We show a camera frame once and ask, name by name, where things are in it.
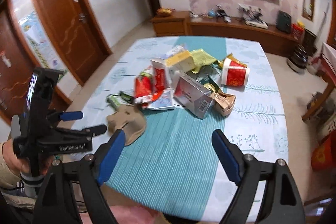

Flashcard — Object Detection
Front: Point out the person left hand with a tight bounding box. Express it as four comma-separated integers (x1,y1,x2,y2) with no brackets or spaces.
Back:
1,138,54,176

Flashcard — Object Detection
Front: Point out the red white tall carton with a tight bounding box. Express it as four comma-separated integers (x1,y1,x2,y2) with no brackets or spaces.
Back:
151,58,171,102

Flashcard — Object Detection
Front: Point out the brown crumpled paper bag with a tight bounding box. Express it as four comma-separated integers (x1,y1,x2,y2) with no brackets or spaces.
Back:
211,89,236,117

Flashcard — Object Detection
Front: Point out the yellow white box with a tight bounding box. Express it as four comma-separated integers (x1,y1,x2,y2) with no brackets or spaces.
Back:
165,51,196,73

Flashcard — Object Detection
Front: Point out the black toaster appliance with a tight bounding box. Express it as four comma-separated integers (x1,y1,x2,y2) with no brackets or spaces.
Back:
276,11,291,34

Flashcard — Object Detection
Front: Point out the grey silver carton box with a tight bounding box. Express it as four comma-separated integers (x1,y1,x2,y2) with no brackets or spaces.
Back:
172,71,214,119

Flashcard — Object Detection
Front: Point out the wall poster chart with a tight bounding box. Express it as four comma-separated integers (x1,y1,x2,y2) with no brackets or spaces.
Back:
19,11,68,82

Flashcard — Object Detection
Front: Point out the brown paper cup carrier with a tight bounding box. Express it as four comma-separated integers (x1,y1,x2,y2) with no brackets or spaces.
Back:
106,105,146,146

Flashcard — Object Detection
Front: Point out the red white packet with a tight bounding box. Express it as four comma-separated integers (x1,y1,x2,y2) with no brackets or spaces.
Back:
134,72,153,104

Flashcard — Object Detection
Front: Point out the brown wooden door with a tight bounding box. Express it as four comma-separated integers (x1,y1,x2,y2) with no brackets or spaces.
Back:
32,0,112,85

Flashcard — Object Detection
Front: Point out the white teal leaf tablecloth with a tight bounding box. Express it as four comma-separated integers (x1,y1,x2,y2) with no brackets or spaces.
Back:
73,36,288,222

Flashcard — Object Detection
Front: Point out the white blue flat packet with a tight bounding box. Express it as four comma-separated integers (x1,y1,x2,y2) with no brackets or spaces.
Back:
147,89,175,111

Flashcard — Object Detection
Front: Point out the white set-top box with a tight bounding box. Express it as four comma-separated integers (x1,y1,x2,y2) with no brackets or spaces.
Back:
244,19,268,30

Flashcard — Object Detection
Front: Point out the yellow green crumpled wrapper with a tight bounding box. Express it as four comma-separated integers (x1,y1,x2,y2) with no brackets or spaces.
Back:
190,49,217,74

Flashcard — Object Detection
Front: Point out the black rice cooker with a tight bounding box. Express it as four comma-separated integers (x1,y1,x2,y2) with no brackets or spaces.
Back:
286,45,308,75

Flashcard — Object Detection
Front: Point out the red white paper cup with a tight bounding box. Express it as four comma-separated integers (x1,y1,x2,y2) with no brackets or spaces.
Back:
221,58,250,86

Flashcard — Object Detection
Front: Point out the green black snack wrapper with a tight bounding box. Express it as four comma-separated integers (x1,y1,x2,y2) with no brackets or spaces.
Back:
106,92,134,111

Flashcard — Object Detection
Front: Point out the pink pants left leg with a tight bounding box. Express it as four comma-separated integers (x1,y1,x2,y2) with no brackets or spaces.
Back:
80,203,169,224

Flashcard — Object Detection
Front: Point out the red plastic basket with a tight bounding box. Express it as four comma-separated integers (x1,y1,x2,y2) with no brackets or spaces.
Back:
291,23,305,40

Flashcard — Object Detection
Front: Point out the wooden tv cabinet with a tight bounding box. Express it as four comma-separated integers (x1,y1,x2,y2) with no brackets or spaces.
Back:
150,11,299,57

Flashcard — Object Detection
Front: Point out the red plastic bucket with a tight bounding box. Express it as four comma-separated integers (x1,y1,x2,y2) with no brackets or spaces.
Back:
311,131,336,171

